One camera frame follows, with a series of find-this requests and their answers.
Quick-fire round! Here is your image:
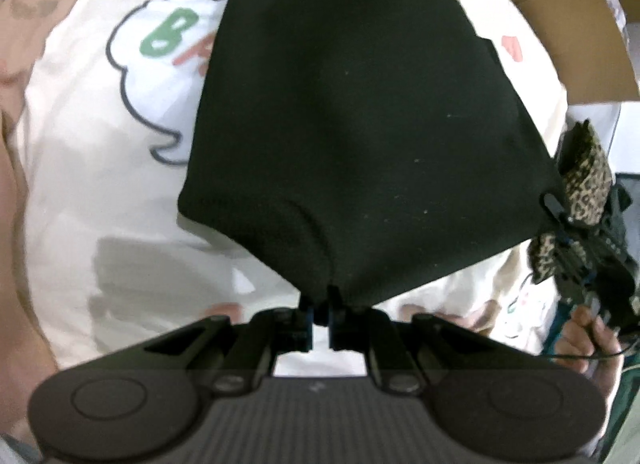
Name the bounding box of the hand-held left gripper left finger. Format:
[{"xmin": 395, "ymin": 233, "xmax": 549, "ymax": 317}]
[{"xmin": 141, "ymin": 295, "xmax": 313, "ymax": 393}]

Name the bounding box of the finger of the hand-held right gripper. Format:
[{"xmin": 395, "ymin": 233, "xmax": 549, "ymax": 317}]
[{"xmin": 540, "ymin": 192, "xmax": 574, "ymax": 227}]

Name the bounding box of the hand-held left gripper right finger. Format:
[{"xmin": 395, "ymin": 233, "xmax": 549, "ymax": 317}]
[{"xmin": 327, "ymin": 285, "xmax": 496, "ymax": 393}]

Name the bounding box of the black bear-print hoodie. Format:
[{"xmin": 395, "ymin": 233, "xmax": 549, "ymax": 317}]
[{"xmin": 177, "ymin": 0, "xmax": 572, "ymax": 305}]

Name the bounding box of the person's right hand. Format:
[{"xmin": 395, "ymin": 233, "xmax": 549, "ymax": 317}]
[{"xmin": 552, "ymin": 304, "xmax": 627, "ymax": 387}]

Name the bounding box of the leopard print garment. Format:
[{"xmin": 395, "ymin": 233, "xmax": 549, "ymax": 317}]
[{"xmin": 529, "ymin": 120, "xmax": 614, "ymax": 285}]

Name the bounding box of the brown cardboard box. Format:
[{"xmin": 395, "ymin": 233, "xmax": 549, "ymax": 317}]
[{"xmin": 465, "ymin": 0, "xmax": 640, "ymax": 105}]

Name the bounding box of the cream bear-print blanket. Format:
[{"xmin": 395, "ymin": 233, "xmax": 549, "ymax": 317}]
[{"xmin": 7, "ymin": 0, "xmax": 571, "ymax": 380}]

